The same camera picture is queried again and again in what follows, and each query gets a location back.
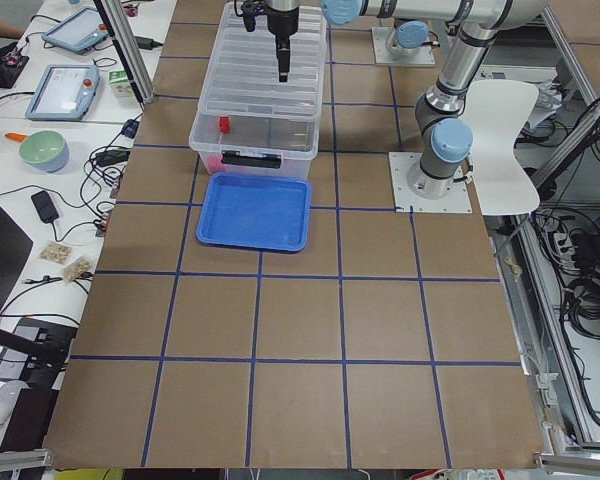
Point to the clear plastic storage box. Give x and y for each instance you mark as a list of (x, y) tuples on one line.
[(296, 142)]

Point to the clear plastic box lid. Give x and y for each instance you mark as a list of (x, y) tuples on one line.
[(242, 76)]

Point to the red block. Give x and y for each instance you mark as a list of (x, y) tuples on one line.
[(214, 164), (224, 124)]

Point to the green bowl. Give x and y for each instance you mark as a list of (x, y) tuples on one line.
[(47, 151)]

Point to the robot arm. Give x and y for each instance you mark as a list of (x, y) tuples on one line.
[(478, 23)]

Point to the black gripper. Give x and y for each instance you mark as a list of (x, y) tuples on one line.
[(282, 25)]

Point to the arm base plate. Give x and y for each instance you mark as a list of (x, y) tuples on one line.
[(415, 192), (389, 51)]

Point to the blue plastic tray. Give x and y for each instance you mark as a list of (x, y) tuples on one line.
[(259, 212)]

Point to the black box latch handle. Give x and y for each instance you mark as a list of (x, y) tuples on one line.
[(267, 161)]

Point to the green white carton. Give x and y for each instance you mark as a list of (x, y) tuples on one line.
[(119, 84)]

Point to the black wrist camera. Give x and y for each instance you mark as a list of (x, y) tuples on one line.
[(248, 11)]

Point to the toy carrot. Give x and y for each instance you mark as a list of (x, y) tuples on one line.
[(16, 136)]

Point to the white chair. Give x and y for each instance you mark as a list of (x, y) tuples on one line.
[(496, 111)]

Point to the black power adapter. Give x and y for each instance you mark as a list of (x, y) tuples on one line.
[(44, 207)]

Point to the teach pendant tablet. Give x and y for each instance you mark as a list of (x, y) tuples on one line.
[(65, 93), (78, 33)]

